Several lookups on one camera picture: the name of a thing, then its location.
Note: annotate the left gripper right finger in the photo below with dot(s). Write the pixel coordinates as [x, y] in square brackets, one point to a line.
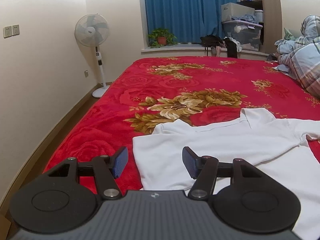
[203, 170]

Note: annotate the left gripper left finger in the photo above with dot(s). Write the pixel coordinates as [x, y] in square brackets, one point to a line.
[106, 170]

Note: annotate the white polo shirt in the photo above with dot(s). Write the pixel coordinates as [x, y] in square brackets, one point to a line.
[278, 147]

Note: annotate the blue clothes on bin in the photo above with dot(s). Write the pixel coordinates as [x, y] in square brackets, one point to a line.
[246, 18]

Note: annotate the red floral bed blanket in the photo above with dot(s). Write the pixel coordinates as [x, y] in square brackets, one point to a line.
[196, 90]

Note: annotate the black bag on sill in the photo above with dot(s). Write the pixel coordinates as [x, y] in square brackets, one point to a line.
[210, 41]

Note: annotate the potted green plant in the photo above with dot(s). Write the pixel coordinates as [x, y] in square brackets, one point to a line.
[161, 37]

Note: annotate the white standing fan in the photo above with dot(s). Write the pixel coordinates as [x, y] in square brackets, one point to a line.
[92, 30]

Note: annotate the clear plastic storage bin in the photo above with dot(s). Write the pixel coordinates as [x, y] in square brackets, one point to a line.
[246, 33]

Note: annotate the plaid quilt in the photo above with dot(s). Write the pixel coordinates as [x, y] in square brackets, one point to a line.
[299, 58]

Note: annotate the blue curtain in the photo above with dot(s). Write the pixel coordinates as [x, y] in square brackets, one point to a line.
[188, 20]

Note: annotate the grey storage box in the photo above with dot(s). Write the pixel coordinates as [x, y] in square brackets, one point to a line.
[232, 9]

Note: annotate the wooden shelf unit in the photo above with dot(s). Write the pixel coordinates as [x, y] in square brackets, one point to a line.
[272, 23]

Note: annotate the wall socket plate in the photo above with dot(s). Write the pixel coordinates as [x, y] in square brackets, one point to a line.
[10, 31]

